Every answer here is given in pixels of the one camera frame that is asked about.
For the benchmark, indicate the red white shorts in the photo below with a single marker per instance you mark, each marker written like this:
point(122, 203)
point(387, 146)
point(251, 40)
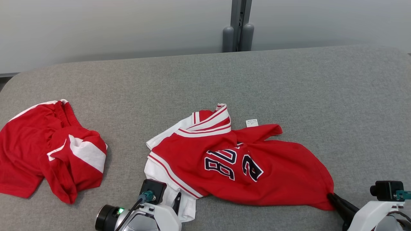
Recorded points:
point(29, 144)

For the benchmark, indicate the red white number jersey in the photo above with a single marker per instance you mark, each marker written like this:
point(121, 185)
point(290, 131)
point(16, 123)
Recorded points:
point(282, 173)

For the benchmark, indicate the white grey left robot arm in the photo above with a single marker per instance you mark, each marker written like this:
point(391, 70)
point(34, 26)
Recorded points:
point(107, 218)

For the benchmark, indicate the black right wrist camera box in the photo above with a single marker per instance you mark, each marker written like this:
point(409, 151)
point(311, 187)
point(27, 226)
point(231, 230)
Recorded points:
point(385, 191)

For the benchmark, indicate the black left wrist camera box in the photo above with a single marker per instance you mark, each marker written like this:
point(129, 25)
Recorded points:
point(154, 189)

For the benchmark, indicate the grey metal partition post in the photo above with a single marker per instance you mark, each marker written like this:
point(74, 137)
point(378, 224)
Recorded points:
point(237, 19)

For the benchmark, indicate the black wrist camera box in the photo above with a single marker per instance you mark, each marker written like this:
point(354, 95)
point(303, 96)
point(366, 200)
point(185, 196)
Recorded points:
point(385, 191)
point(154, 189)

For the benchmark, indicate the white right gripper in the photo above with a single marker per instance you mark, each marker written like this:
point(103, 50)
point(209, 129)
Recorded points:
point(369, 215)

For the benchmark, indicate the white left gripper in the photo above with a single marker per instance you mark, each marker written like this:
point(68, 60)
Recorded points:
point(160, 218)

